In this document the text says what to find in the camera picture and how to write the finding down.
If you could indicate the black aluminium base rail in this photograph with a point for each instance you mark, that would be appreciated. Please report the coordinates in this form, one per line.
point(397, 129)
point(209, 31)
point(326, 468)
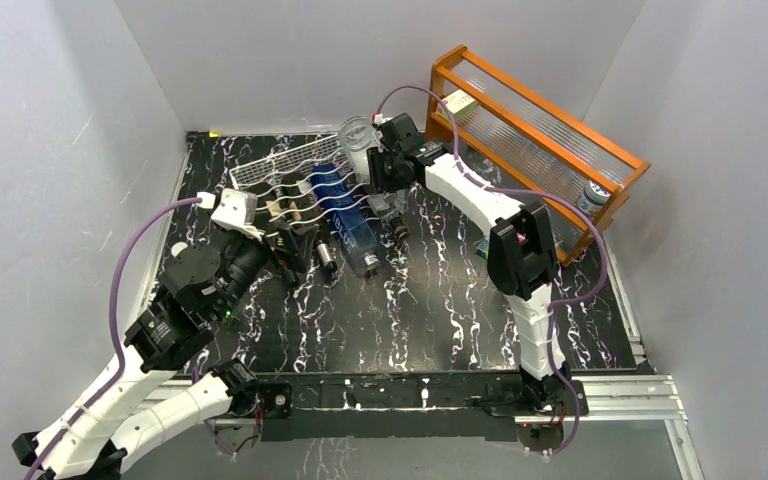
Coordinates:
point(484, 404)

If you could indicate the white wire wine rack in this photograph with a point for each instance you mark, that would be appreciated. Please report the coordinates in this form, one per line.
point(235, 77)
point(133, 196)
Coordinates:
point(300, 159)

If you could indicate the white red small box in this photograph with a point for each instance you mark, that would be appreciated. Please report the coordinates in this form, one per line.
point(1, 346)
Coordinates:
point(457, 105)

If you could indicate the orange wooden shelf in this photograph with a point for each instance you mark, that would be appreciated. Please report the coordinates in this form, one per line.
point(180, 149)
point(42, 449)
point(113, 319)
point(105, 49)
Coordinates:
point(535, 142)

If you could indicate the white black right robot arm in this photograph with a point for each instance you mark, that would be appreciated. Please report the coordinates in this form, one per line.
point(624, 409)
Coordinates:
point(521, 258)

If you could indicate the clear round bottle white cap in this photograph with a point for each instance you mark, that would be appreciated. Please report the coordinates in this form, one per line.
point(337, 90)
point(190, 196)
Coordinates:
point(177, 248)

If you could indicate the colourful marker pen pack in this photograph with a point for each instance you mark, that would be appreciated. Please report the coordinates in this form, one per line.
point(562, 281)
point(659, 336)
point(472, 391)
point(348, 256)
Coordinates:
point(482, 250)

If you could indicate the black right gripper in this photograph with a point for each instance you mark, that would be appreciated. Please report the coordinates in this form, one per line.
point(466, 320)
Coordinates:
point(379, 181)

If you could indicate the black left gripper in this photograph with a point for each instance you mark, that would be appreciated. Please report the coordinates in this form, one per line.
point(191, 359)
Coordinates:
point(298, 242)

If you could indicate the blue labelled clear bottle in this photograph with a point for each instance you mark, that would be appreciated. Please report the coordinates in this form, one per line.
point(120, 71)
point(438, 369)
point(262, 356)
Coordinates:
point(356, 236)

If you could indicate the dark green wine bottle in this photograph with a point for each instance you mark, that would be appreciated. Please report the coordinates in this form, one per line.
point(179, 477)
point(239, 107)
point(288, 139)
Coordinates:
point(281, 238)

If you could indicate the clear glass bottle silver cap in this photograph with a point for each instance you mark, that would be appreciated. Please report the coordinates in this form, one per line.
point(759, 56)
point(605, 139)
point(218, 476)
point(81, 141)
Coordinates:
point(356, 137)

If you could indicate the blue white ceramic jar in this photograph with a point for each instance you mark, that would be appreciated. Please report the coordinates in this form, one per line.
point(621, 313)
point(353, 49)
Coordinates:
point(592, 199)

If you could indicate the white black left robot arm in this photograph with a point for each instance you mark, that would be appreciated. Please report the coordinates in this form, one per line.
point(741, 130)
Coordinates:
point(105, 433)

